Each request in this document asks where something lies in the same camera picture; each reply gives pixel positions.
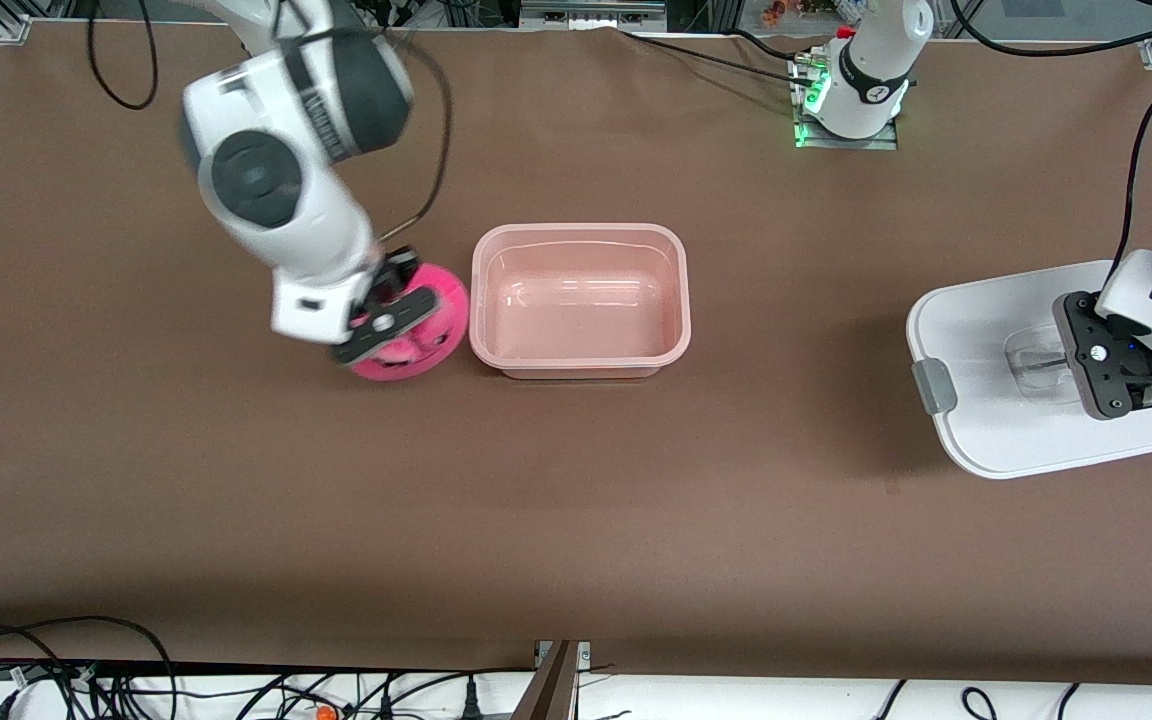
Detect black looped floor cable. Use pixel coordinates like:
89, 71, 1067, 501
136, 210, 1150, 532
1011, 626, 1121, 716
0, 616, 178, 720

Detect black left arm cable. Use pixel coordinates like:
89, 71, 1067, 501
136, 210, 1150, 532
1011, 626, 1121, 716
951, 0, 1152, 293

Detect pink plush toy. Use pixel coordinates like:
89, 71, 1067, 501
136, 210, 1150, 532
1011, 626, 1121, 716
349, 262, 470, 382

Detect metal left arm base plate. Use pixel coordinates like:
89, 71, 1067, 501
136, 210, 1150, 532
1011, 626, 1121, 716
793, 55, 900, 152

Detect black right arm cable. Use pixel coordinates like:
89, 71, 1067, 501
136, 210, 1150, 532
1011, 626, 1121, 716
88, 0, 453, 247

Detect white box lid grey clips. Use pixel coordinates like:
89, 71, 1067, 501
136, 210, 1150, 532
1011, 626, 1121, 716
906, 260, 1152, 480

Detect black cable to arm base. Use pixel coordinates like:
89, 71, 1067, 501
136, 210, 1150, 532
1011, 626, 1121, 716
621, 28, 819, 87

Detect pink plastic box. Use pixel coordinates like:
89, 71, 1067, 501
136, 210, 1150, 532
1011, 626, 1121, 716
469, 223, 692, 379

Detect aluminium table strut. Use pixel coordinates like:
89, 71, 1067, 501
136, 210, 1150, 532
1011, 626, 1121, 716
511, 640, 592, 720

